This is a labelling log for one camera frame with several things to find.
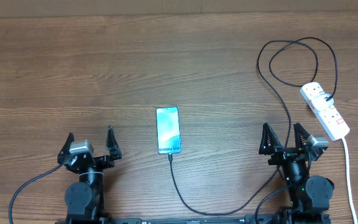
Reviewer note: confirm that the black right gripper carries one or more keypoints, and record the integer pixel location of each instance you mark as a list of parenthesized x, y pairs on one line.
[(283, 153)]

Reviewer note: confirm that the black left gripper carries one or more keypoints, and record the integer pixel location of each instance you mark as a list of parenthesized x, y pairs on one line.
[(107, 161)]

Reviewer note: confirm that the blue Galaxy smartphone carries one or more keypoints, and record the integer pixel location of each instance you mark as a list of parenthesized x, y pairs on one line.
[(168, 130)]

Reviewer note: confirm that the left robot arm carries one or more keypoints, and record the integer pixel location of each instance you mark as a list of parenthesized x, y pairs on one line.
[(85, 198)]

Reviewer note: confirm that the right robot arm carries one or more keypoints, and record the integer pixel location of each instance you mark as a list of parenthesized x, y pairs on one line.
[(309, 195)]

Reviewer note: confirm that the white USB charger plug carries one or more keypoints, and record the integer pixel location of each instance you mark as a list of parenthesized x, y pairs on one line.
[(321, 102)]

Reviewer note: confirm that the white power strip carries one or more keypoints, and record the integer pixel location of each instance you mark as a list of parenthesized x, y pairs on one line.
[(330, 119)]

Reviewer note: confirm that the brown cardboard backdrop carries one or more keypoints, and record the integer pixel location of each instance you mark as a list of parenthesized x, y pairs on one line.
[(62, 8)]

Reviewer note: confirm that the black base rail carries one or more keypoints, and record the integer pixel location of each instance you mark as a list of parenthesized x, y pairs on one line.
[(248, 219)]

